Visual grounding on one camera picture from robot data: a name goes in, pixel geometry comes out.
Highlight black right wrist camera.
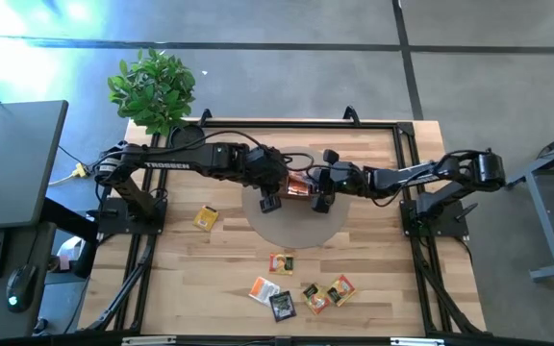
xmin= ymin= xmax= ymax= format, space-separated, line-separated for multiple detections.
xmin=311 ymin=190 xmax=333 ymax=214

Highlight grey metal side table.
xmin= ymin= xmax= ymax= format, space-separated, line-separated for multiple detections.
xmin=498 ymin=120 xmax=554 ymax=282

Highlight black desk stand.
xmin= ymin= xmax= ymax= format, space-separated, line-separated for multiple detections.
xmin=39 ymin=195 xmax=101 ymax=281

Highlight pink white small item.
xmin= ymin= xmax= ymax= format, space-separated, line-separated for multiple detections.
xmin=57 ymin=235 xmax=85 ymax=274

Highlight black foil Ahmad tea packet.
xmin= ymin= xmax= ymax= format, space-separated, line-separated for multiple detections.
xmin=268 ymin=290 xmax=298 ymax=323

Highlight round beige leather mat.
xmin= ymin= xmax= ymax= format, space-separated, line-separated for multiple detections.
xmin=240 ymin=145 xmax=353 ymax=250

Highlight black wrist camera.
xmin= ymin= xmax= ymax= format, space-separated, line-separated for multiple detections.
xmin=311 ymin=190 xmax=333 ymax=214
xmin=259 ymin=193 xmax=284 ymax=214

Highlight black computer mouse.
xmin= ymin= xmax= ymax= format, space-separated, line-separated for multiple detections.
xmin=5 ymin=262 xmax=39 ymax=314

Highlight green potted plant black pot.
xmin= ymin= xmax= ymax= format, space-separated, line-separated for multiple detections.
xmin=107 ymin=46 xmax=208 ymax=150

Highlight white metal bracket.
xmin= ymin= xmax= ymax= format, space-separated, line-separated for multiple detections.
xmin=390 ymin=336 xmax=446 ymax=346
xmin=121 ymin=335 xmax=178 ymax=346

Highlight yellow orange Ahmad tea packet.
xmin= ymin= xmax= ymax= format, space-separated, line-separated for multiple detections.
xmin=325 ymin=274 xmax=358 ymax=308
xmin=301 ymin=282 xmax=332 ymax=316

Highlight black clamp lever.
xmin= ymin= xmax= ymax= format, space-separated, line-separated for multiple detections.
xmin=453 ymin=202 xmax=480 ymax=223

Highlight red yellow Ahmad tea packet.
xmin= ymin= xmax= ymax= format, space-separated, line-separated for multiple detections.
xmin=268 ymin=253 xmax=295 ymax=277

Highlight wooden three-compartment tea box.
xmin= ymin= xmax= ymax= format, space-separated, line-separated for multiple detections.
xmin=276 ymin=172 xmax=319 ymax=202

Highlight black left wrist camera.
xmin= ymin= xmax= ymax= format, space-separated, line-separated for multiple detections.
xmin=259 ymin=193 xmax=284 ymax=214

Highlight white power cable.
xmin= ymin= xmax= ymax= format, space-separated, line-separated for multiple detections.
xmin=47 ymin=171 xmax=81 ymax=188

